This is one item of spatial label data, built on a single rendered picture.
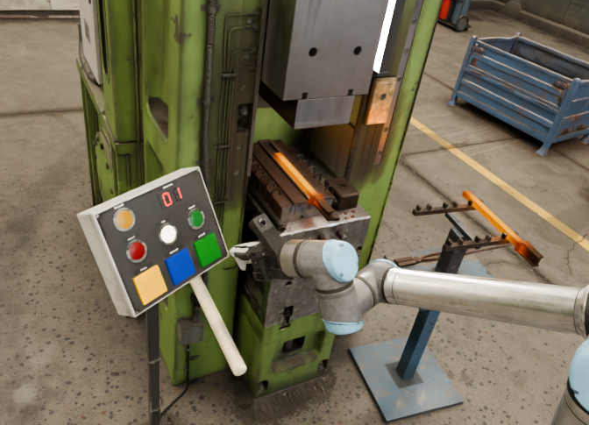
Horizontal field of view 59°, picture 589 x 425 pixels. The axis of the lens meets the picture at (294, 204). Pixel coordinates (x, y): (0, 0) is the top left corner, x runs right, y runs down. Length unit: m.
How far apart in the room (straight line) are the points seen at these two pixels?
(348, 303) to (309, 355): 1.20
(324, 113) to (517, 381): 1.77
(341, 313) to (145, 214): 0.55
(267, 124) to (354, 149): 0.39
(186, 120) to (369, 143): 0.73
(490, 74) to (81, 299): 4.19
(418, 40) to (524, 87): 3.43
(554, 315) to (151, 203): 0.94
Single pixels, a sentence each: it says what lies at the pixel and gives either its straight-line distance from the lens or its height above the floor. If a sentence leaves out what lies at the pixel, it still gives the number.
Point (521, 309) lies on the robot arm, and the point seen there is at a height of 1.30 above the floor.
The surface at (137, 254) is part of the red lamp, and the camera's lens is 1.34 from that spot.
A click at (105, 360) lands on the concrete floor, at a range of 2.52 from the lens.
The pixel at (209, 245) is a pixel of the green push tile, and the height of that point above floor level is 1.02.
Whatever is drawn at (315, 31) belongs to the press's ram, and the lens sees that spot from 1.47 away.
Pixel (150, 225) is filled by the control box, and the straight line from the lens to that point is 1.36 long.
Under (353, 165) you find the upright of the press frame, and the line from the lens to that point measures 1.98.
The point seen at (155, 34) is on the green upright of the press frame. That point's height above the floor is 1.39.
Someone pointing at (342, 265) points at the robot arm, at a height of 1.23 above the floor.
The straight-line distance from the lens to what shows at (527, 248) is 1.97.
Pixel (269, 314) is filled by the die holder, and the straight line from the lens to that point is 1.95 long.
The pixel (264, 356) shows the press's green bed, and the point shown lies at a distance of 2.15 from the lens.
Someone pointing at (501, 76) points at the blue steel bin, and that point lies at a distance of 5.40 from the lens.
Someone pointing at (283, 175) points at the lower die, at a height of 0.99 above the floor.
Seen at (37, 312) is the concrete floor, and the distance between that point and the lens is 2.78.
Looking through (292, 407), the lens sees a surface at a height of 0.00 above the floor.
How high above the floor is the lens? 1.95
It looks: 34 degrees down
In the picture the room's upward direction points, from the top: 9 degrees clockwise
